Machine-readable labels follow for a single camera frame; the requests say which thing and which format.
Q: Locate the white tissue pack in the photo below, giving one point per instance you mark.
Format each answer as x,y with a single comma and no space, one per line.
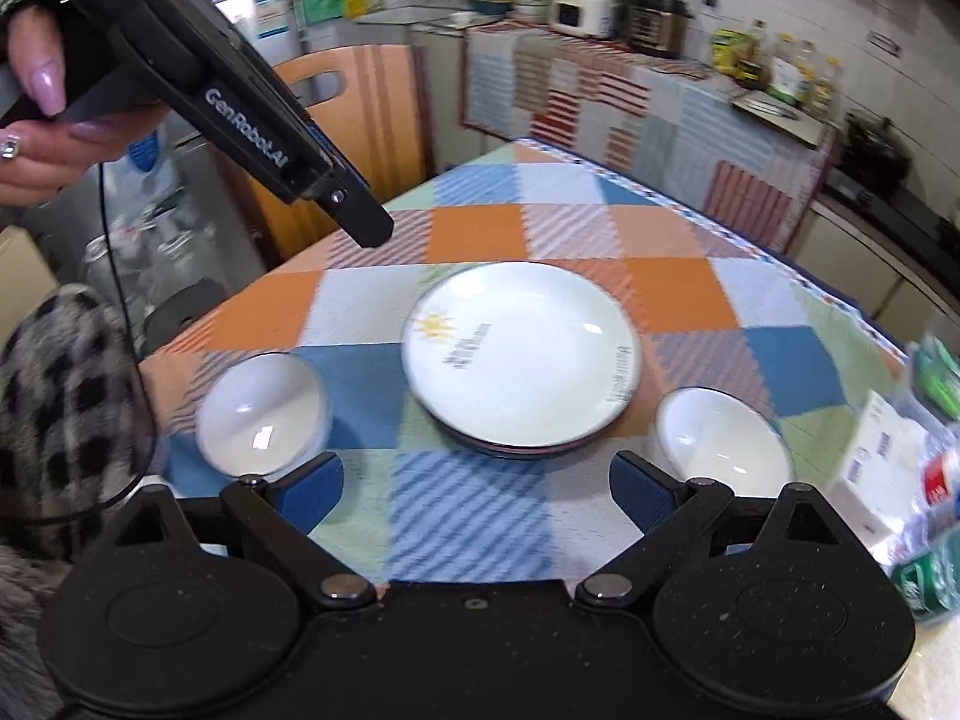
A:
877,489

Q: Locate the silver pressure cooker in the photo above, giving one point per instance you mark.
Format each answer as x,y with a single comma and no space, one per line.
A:
655,27

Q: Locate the colourful patchwork tablecloth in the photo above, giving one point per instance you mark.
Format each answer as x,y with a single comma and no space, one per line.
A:
711,310

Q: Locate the left hand pink nails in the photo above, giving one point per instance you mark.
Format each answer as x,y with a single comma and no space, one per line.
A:
39,158

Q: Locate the white morning honey plate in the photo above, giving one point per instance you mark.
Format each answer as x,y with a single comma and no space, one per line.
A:
521,358

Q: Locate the green label water bottle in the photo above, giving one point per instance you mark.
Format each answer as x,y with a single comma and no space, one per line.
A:
929,582

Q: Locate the white rice cooker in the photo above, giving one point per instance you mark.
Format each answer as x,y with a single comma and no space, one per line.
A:
583,18

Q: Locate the orange wooden chair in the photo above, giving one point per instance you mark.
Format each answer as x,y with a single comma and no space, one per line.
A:
378,114

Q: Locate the black wok on stove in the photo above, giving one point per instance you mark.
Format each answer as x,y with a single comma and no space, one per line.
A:
873,155

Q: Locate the plastic bag green items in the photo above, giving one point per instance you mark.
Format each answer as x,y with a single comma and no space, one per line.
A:
933,379

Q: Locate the striped patchwork counter cover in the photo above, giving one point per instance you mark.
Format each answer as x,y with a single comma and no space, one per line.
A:
672,125

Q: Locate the white bowl black rim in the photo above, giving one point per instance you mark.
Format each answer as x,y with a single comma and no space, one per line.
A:
704,433

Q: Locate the checkered fuzzy sleeve forearm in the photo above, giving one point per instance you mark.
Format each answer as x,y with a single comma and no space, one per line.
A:
77,436

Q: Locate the red label water bottle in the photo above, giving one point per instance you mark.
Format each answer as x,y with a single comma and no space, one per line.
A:
940,491

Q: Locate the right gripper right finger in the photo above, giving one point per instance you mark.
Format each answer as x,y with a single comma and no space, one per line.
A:
671,514

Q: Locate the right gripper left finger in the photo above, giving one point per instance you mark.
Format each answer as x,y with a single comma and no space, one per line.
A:
274,519

